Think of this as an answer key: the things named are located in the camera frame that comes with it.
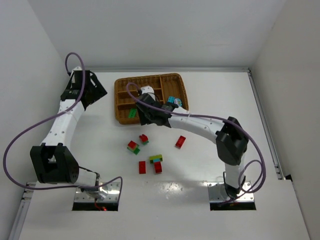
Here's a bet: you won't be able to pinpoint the red curved lego brick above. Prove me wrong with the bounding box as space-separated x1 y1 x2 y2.
138 161 147 175

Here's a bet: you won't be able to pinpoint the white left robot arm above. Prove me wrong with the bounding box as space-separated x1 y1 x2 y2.
30 66 107 189

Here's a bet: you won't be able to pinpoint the brown wicker divided basket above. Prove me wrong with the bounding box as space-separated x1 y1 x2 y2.
113 72 190 126

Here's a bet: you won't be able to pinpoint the red green stacked legos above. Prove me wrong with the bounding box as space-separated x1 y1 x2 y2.
127 140 140 155

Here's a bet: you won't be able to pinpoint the teal long lego brick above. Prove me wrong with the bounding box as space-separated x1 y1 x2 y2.
167 96 175 104

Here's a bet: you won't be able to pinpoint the red long lego brick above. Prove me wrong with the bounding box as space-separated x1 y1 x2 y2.
139 134 149 145

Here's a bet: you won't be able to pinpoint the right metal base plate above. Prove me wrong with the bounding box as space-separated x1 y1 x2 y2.
207 182 255 204

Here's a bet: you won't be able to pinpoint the teal printed lego brick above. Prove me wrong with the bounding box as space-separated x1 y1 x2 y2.
173 98 183 107

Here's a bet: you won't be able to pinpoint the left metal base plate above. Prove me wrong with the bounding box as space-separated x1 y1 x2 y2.
74 181 122 204

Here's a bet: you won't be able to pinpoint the aluminium frame rail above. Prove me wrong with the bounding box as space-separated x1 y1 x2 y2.
89 67 251 73

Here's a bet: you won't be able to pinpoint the metal base plate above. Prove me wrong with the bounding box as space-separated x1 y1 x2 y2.
74 181 122 204
207 182 255 204

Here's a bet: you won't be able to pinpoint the dark green long lego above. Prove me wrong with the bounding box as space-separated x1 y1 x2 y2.
128 108 137 119

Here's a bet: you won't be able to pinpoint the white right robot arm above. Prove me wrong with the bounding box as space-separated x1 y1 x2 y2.
136 86 249 199

